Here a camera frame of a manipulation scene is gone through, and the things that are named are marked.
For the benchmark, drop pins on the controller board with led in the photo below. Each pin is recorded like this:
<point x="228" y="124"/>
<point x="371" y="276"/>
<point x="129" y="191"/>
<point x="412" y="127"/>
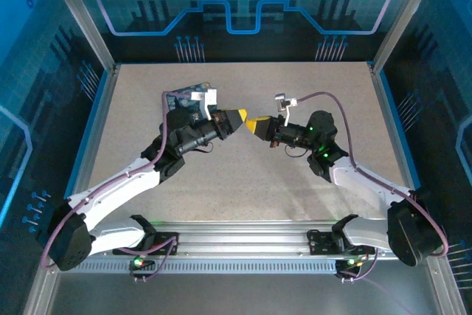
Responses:
<point x="352" y="262"/>
<point x="139" y="262"/>

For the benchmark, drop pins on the aluminium frame post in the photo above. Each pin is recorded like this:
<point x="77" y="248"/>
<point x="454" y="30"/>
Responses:
<point x="81" y="12"/>
<point x="403" y="12"/>

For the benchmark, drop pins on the left aluminium side rail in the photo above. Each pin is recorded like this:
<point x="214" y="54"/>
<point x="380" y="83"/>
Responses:
<point x="97" y="130"/>

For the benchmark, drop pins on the right aluminium side rail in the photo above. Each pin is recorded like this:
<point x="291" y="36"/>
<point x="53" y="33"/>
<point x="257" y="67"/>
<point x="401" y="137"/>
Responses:
<point x="394" y="123"/>

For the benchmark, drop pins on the aluminium side rail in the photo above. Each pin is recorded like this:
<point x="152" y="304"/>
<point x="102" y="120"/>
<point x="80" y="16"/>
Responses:
<point x="394" y="123"/>
<point x="97" y="130"/>

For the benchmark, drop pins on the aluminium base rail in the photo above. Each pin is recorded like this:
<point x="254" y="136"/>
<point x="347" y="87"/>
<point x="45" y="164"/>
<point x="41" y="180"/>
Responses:
<point x="243" y="237"/>

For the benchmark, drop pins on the right aluminium frame post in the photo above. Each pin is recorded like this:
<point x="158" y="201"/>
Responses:
<point x="403" y="12"/>

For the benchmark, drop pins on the left aluminium frame post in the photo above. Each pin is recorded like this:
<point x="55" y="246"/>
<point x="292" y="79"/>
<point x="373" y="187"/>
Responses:
<point x="81" y="12"/>

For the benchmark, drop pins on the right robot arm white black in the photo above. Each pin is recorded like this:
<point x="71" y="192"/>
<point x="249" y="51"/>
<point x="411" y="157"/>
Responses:
<point x="361" y="178"/>

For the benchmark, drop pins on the starry night print box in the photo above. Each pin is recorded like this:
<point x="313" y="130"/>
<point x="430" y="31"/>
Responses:
<point x="184" y="95"/>

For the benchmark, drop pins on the right controller board with LED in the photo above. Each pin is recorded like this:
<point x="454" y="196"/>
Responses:
<point x="352" y="262"/>

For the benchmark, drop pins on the left controller board with LED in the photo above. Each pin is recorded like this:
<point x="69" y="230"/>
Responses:
<point x="139" y="262"/>

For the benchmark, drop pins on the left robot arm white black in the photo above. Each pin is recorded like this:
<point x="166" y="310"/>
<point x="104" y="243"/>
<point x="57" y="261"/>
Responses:
<point x="121" y="182"/>

